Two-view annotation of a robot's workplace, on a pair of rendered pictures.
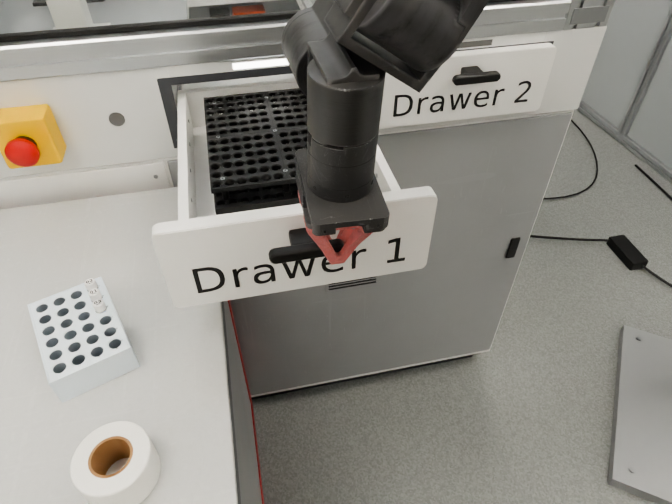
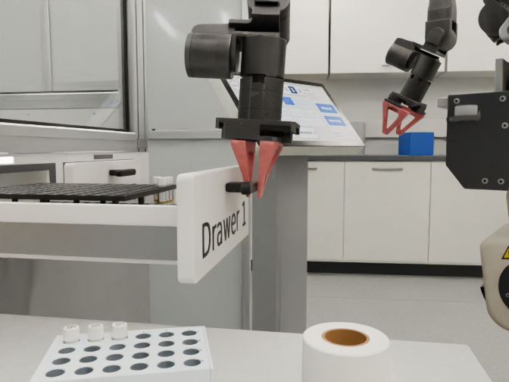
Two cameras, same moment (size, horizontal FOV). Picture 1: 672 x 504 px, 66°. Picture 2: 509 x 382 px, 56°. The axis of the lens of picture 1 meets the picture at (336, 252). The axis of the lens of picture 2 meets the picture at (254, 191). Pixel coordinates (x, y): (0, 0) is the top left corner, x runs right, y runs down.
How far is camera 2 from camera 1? 67 cm
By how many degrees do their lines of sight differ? 70
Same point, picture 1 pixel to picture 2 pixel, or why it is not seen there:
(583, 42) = (143, 161)
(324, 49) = (244, 35)
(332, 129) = (280, 64)
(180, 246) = (200, 192)
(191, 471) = not seen: hidden behind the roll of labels
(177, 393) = (260, 351)
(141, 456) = (351, 325)
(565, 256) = not seen: outside the picture
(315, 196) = (268, 120)
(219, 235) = (210, 183)
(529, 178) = (142, 269)
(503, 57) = (123, 164)
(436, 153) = not seen: hidden behind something
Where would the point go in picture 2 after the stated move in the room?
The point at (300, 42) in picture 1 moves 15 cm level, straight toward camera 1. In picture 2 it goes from (219, 38) to (338, 28)
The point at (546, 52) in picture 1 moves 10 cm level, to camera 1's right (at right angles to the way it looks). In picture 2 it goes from (137, 163) to (162, 161)
